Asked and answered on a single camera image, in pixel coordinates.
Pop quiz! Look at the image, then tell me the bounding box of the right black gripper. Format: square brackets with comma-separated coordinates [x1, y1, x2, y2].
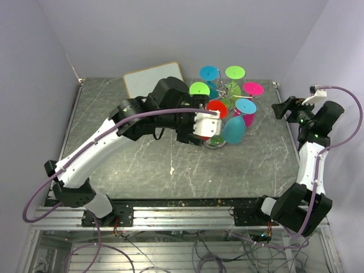
[272, 96, 318, 128]

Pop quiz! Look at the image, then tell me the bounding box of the pink wine glass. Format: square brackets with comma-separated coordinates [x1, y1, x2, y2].
[242, 82, 264, 127]

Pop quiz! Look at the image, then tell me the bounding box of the green wine glass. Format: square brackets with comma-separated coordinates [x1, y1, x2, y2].
[189, 81, 210, 96]
[221, 65, 246, 108]

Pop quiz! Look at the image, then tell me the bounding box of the blue wine glass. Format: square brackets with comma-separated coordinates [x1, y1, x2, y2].
[222, 98, 247, 144]
[200, 65, 219, 100]

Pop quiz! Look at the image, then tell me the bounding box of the red wine glass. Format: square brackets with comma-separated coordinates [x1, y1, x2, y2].
[201, 100, 228, 140]

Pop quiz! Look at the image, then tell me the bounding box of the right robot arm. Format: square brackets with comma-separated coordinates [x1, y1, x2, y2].
[250, 96, 345, 237]

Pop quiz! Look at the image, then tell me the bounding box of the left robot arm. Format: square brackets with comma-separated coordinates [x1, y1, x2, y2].
[44, 76, 218, 226]

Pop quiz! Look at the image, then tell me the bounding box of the chrome wine glass rack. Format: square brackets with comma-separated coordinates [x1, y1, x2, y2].
[204, 69, 248, 150]

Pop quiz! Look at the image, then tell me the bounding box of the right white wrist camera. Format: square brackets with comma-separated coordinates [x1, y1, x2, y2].
[302, 84, 327, 105]

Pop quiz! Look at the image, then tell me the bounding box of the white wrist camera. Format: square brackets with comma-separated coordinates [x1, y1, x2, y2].
[302, 84, 327, 105]
[193, 110, 222, 138]

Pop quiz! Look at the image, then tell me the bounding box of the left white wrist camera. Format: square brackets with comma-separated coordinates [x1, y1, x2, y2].
[193, 110, 222, 138]

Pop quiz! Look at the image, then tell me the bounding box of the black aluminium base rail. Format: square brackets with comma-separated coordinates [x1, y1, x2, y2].
[31, 198, 330, 228]

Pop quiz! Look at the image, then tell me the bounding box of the small whiteboard with wooden frame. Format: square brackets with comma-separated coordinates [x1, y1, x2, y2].
[123, 61, 184, 98]

